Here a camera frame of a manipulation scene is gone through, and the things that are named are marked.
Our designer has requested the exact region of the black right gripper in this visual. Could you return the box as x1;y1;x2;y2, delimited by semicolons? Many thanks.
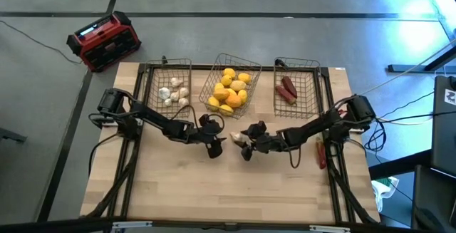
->
240;120;286;162

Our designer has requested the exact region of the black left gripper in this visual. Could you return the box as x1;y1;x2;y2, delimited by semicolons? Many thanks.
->
194;113;228;160

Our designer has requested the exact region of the orange yellow fruit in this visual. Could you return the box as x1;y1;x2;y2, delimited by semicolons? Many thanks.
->
212;88;231;101

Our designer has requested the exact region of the white green cloth bundle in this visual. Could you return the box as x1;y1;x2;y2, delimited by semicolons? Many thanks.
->
370;176;400;212

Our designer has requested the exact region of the red black jobsite radio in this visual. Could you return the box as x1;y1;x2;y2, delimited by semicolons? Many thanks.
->
66;10;143;73

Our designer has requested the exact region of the black desk leg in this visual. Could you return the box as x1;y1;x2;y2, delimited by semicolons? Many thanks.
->
387;43;456;74

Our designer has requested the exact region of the black rig crossbar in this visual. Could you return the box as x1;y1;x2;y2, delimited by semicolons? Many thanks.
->
0;217;456;233

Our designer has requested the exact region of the black desk unit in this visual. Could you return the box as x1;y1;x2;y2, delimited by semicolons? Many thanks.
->
430;75;456;179

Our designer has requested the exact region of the grey furniture foot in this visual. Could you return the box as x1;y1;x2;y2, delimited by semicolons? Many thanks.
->
0;127;28;143

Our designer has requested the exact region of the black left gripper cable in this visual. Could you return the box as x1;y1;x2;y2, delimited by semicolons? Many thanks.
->
170;104;226;137

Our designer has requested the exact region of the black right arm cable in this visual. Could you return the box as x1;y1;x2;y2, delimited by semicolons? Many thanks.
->
286;143;302;170

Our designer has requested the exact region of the bronze wire basket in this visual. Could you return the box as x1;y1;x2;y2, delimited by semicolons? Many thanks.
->
273;56;324;120
145;57;193;120
198;53;263;120

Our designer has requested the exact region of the black aluminium table frame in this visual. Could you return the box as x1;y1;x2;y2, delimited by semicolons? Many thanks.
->
85;61;380;227

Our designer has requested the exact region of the silver crossbar bracket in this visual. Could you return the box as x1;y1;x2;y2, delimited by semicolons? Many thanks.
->
309;224;352;233
111;220;153;232

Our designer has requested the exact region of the dark blue cable bundle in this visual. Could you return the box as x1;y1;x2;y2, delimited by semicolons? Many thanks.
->
365;118;393;152

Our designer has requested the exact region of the black left arm base cable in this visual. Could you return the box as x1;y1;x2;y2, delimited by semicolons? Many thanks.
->
88;132;120;177

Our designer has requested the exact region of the black floor cable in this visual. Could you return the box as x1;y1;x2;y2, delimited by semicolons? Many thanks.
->
377;110;456;124

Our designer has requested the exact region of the white floor cable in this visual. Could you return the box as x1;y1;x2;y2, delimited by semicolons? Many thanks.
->
359;38;456;97

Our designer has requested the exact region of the grey radio power cable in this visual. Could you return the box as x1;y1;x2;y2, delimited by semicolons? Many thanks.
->
0;19;83;66

